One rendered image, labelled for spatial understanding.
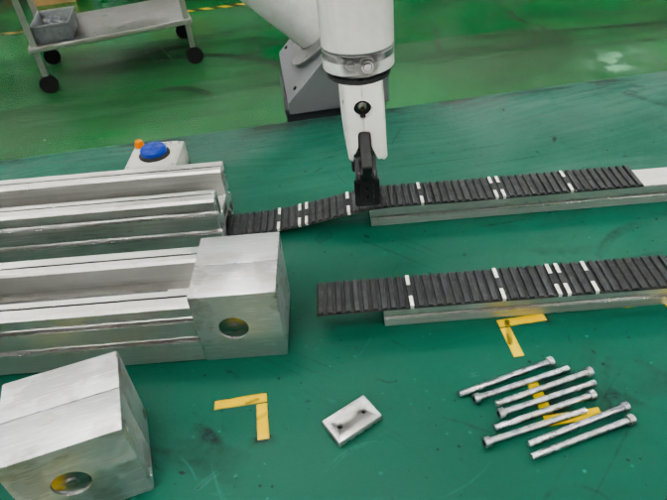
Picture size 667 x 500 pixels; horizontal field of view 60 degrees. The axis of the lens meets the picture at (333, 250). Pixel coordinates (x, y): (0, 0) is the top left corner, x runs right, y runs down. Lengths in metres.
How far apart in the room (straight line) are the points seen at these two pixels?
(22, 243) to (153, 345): 0.29
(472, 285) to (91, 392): 0.40
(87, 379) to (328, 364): 0.24
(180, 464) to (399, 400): 0.22
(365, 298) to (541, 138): 0.49
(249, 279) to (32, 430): 0.23
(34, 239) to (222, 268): 0.32
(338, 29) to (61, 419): 0.46
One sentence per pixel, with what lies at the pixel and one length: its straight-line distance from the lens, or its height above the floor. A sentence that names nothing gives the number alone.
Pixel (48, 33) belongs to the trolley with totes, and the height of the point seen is 0.32.
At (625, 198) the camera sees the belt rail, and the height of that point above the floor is 0.79.
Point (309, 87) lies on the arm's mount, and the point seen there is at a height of 0.83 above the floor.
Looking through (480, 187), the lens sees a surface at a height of 0.81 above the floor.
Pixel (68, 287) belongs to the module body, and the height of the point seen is 0.84.
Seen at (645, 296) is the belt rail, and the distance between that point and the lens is 0.74.
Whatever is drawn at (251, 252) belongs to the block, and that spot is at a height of 0.87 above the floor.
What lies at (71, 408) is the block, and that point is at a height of 0.87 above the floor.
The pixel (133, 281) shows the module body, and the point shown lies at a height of 0.84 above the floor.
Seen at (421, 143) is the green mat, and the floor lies 0.78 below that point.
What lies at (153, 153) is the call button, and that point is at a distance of 0.92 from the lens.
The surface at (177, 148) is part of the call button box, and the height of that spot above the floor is 0.84.
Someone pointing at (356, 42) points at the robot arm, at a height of 1.04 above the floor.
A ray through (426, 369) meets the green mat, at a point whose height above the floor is 0.78.
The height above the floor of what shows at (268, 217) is 0.79.
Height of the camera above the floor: 1.26
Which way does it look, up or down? 39 degrees down
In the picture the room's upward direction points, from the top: 6 degrees counter-clockwise
